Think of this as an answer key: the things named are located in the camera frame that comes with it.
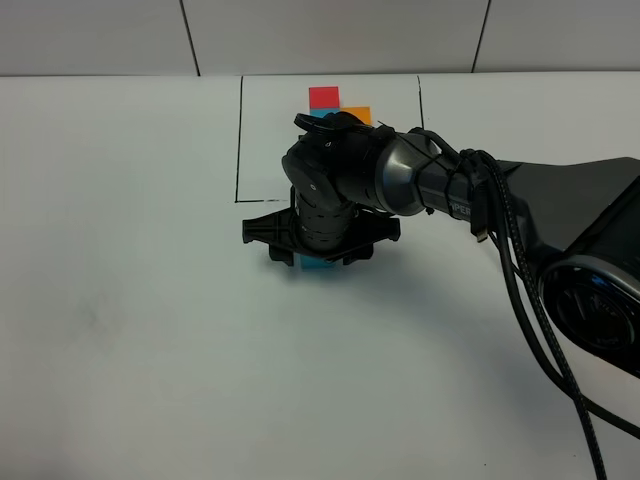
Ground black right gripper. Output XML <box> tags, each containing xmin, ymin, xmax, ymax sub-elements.
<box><xmin>242</xmin><ymin>205</ymin><xmax>401</xmax><ymax>267</ymax></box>

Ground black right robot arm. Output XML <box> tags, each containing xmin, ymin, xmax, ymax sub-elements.
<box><xmin>242</xmin><ymin>112</ymin><xmax>639</xmax><ymax>375</ymax></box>

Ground blue template cube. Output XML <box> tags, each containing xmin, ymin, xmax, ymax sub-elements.
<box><xmin>310</xmin><ymin>107</ymin><xmax>341</xmax><ymax>118</ymax></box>

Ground orange template cube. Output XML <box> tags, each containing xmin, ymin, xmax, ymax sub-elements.
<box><xmin>341</xmin><ymin>106</ymin><xmax>372</xmax><ymax>126</ymax></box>

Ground red template cube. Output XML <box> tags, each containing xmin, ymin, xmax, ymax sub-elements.
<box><xmin>309</xmin><ymin>86</ymin><xmax>340</xmax><ymax>110</ymax></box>

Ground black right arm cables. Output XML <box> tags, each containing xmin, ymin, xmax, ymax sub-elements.
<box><xmin>449</xmin><ymin>147</ymin><xmax>640</xmax><ymax>480</ymax></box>

